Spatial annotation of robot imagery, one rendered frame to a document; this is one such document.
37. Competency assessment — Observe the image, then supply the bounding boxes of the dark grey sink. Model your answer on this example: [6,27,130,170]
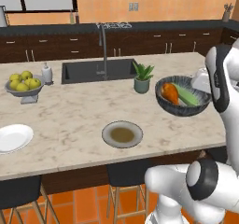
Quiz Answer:
[61,58,140,85]

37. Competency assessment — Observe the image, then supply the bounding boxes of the yellow green apple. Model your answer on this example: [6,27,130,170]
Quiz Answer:
[16,82,31,92]
[21,70,34,80]
[8,79,21,91]
[8,73,22,82]
[28,77,42,91]

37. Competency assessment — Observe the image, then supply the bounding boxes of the white plate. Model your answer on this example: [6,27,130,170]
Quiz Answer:
[0,123,35,155]

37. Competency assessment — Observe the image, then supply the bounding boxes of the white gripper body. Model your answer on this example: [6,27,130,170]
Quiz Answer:
[190,66,213,94]

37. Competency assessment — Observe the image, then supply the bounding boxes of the dark grey patterned bowl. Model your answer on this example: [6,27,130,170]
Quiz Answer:
[154,75,213,118]

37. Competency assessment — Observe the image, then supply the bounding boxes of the grey plate with brown centre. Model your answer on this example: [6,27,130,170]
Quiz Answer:
[101,119,145,149]

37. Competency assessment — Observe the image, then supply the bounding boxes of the pot with kitchen tools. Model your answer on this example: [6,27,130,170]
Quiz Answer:
[221,3,234,23]

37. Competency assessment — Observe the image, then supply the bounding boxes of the grey sink tap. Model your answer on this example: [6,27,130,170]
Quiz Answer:
[98,23,109,81]

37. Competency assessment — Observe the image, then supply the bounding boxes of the wire dish rack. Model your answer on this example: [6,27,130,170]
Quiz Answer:
[95,21,133,30]

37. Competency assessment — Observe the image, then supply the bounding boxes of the white soap dispenser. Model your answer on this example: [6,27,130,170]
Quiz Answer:
[41,62,54,86]

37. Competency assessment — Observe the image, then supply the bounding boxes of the grey footed fruit bowl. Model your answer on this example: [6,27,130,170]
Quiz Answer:
[4,75,46,105]

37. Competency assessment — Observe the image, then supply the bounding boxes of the green plant in grey pot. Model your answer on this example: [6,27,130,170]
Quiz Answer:
[132,61,155,94]

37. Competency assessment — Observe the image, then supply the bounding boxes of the dark wooden cupboard run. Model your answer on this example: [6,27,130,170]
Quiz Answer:
[0,20,239,64]

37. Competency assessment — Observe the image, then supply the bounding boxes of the black stool with wooden legs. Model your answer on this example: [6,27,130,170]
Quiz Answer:
[199,146,229,164]
[105,159,154,224]
[0,175,61,224]

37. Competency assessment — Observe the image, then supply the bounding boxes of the grey wall socket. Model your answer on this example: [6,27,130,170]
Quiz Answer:
[128,2,140,12]

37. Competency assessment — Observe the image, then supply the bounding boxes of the orange chicken drumstick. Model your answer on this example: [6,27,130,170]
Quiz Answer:
[160,82,181,106]

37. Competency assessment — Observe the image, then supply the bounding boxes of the green corn cob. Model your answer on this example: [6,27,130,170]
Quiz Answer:
[172,83,201,107]

